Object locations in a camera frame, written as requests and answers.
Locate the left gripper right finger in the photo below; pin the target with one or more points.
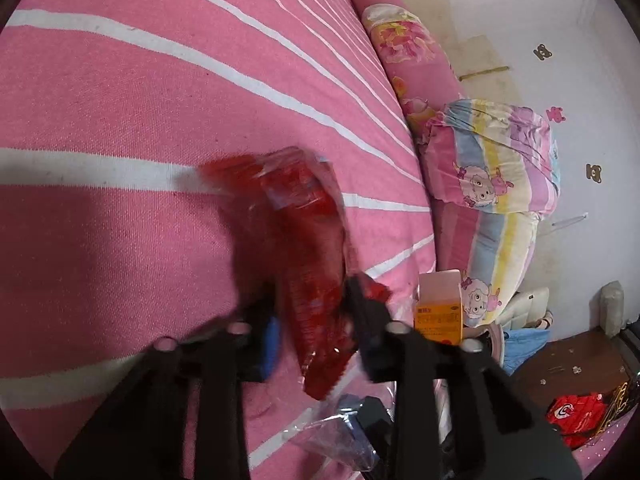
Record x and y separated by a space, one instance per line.
456 415

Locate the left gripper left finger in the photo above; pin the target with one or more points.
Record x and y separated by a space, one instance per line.
139 430

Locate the clear plastic bag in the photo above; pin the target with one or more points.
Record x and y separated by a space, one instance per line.
353 430

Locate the red snack wrapper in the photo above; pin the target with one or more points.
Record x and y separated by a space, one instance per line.
287 215

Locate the red bag on floor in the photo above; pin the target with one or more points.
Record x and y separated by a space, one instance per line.
577 418

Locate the blue towel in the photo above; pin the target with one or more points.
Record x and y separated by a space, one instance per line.
520 345

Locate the orange medicine box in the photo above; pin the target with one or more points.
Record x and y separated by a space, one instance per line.
437 315

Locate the colourful cartoon quilt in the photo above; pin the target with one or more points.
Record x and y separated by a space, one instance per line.
492 171

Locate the pink striped bed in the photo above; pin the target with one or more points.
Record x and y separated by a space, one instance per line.
108 240

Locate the pink floral pillow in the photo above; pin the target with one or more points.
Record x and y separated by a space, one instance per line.
414 62

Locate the white bin by wall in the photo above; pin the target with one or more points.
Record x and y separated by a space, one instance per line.
611 308

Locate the brown bear wall sticker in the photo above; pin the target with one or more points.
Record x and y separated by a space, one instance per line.
594 173

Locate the pink rabbit wall sticker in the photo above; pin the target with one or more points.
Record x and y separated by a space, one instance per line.
555 114

